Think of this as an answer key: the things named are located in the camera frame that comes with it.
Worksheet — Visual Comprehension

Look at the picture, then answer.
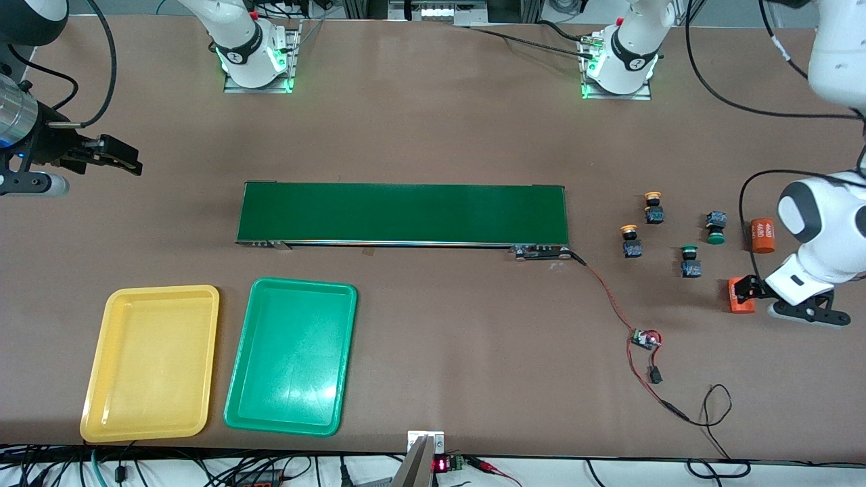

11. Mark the orange cylinder 4680 print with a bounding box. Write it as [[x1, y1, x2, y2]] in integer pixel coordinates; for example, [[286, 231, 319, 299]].
[[750, 217, 777, 254], [728, 277, 756, 315]]

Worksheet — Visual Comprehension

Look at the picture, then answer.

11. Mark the yellow plastic tray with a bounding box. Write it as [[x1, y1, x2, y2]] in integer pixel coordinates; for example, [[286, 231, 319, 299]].
[[80, 285, 221, 444]]

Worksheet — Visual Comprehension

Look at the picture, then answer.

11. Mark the green plastic tray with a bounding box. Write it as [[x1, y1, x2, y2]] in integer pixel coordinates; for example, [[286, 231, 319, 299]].
[[223, 277, 358, 437]]

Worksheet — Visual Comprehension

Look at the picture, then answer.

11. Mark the green conveyor belt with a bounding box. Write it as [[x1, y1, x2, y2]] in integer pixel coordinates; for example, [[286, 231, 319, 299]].
[[235, 181, 571, 261]]

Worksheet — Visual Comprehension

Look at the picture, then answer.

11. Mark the red clip lead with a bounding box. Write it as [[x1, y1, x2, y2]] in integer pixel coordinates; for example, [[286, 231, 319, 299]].
[[465, 457, 523, 487]]

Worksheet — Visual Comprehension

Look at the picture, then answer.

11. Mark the grey lit control box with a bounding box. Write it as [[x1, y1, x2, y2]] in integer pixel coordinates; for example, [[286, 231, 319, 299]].
[[388, 0, 489, 26]]

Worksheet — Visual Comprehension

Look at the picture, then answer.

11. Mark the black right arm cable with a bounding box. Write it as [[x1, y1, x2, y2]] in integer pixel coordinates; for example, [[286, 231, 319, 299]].
[[7, 44, 78, 110], [51, 0, 118, 129]]

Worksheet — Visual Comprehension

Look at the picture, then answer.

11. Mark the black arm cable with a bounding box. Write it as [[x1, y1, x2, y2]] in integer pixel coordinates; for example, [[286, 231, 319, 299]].
[[51, 0, 118, 129], [685, 0, 866, 281], [7, 44, 78, 110]]

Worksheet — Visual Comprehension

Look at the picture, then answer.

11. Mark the thin black cable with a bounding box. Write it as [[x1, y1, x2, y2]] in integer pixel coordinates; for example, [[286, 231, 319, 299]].
[[687, 384, 752, 478]]

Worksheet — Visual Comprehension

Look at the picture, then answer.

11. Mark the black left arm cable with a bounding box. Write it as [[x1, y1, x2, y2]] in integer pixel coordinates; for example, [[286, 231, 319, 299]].
[[685, 0, 866, 281]]

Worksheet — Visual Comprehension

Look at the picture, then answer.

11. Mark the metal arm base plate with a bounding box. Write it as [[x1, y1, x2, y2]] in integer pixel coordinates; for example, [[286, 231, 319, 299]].
[[580, 37, 652, 101], [224, 20, 302, 94]]

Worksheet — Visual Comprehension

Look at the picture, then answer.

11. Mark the aluminium frame profile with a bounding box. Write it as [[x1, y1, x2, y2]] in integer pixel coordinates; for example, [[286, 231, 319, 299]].
[[677, 0, 711, 28]]

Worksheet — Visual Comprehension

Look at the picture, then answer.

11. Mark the black table cable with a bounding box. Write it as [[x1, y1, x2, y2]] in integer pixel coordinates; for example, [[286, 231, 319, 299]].
[[467, 26, 599, 58]]

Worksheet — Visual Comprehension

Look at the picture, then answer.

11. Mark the metal mount bracket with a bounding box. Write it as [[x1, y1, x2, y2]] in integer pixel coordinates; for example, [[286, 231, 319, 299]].
[[389, 431, 446, 487]]

